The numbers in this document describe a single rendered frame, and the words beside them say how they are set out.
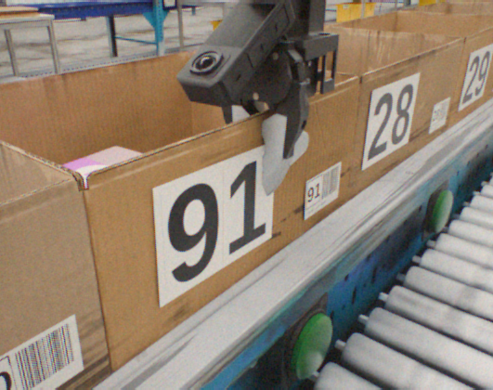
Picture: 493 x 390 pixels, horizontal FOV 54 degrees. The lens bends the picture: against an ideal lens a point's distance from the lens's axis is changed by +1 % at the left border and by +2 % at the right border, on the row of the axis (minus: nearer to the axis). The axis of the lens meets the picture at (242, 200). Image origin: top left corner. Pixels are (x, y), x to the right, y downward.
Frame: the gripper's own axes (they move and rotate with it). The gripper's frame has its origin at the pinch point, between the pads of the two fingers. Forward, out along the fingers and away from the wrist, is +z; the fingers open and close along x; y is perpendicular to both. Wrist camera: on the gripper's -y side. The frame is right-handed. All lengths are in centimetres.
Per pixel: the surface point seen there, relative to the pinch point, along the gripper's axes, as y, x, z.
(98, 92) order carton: 2.4, 28.5, -4.3
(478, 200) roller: 61, -8, 23
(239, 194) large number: -4.0, -0.6, -0.6
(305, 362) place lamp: -2.7, -8.1, 16.5
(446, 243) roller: 41.1, -8.6, 23.1
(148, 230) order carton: -14.7, -0.3, -1.4
